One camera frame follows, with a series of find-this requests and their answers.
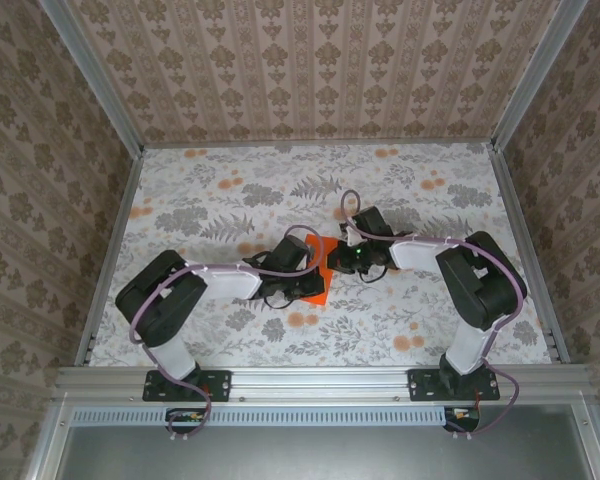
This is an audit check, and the grey slotted cable duct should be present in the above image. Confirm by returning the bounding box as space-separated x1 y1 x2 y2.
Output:
72 405 481 425

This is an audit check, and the aluminium mounting rail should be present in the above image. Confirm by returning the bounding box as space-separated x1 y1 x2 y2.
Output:
54 364 594 401

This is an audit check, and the left aluminium frame post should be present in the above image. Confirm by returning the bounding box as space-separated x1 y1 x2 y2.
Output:
38 0 147 157

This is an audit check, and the grey metal sheet panel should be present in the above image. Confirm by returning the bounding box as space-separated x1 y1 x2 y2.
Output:
54 424 594 480

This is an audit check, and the left aluminium table side rail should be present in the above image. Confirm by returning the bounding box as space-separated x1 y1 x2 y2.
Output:
73 147 147 366

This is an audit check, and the right black wrist camera box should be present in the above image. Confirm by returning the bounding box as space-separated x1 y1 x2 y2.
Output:
351 206 396 242

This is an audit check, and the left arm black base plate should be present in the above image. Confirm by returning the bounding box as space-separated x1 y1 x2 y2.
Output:
142 368 232 403

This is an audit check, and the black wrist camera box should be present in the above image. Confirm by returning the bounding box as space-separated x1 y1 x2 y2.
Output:
351 206 396 242
271 236 312 274

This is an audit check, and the aluminium table end rail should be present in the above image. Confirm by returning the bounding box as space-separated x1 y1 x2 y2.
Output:
142 139 496 150

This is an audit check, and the floral patterned table mat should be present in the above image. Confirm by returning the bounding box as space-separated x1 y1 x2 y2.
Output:
87 142 554 369

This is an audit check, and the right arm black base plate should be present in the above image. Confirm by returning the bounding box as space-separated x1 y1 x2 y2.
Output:
408 368 501 403

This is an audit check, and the left black wrist camera box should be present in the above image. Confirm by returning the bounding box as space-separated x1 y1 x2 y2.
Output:
271 236 312 274

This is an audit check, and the aluminium frame post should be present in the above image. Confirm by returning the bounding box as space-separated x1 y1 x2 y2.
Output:
488 0 589 151
38 0 147 157

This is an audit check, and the right aluminium table side rail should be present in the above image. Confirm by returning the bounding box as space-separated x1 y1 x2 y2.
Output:
487 144 572 364

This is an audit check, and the aluminium table side rail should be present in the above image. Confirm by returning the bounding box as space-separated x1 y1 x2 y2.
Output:
487 144 572 364
73 147 147 366

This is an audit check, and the right aluminium frame post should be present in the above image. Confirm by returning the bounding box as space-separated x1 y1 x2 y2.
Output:
488 0 589 151

